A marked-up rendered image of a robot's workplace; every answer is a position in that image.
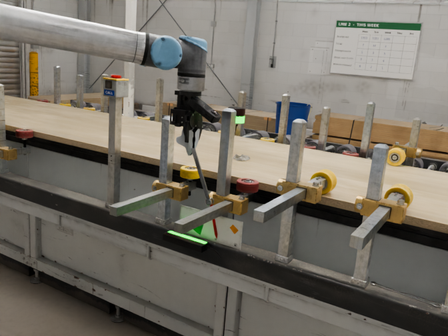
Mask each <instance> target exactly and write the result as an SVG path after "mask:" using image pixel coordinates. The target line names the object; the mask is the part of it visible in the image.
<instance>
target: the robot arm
mask: <svg viewBox="0 0 448 336"><path fill-rule="evenodd" d="M0 39H4V40H8V41H15V42H20V43H26V44H30V45H38V46H42V47H48V48H53V49H60V50H64V51H70V52H75V53H82V54H86V55H93V56H97V57H104V58H108V59H115V60H120V61H126V62H130V63H137V64H138V65H140V66H144V67H155V68H159V69H162V70H170V69H172V68H176V69H178V70H177V88H178V89H180V90H179V91H175V95H177V107H174V108H173V109H171V113H170V125H174V126H176V127H183V129H182V132H181V136H178V137H177V138H176V142H177V143H178V144H180V145H182V146H184V147H185V148H186V152H187V154H188V156H190V155H192V151H191V148H193V147H194V148H196V146H197V144H198V142H199V140H200V136H201V132H202V128H203V118H202V116H203V117H204V118H206V119H207V120H208V121H209V122H211V123H216V122H219V120H220V118H221V115H220V114H219V113H218V112H216V111H215V110H214V109H212V108H211V107H210V106H208V104H206V103H205V102H204V101H202V100H201V99H200V98H198V97H196V96H201V92H202V91H204V90H205V72H206V62H207V42H206V40H204V39H200V38H196V37H189V36H184V35H180V37H179V39H174V38H173V37H171V36H168V35H163V36H161V35H156V34H152V33H146V32H142V33H141V32H138V31H132V30H128V29H122V28H118V27H112V26H108V25H102V24H98V23H92V22H89V21H83V20H79V19H73V18H69V17H64V16H60V15H54V14H50V13H44V12H40V11H34V10H30V9H24V8H20V7H15V6H11V5H5V4H1V3H0ZM172 114H173V121H171V116H172Z"/></svg>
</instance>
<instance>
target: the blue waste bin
mask: <svg viewBox="0 0 448 336"><path fill-rule="evenodd" d="M281 102H282V101H278V102H276V104H277V108H276V122H275V133H279V121H280V114H281ZM310 108H311V104H306V103H296V102H290V104H289V115H288V122H287V133H286V135H291V129H292V122H293V121H294V120H296V119H304V120H305V121H306V122H308V120H309V115H310V113H311V110H310ZM309 111H310V112H309Z"/></svg>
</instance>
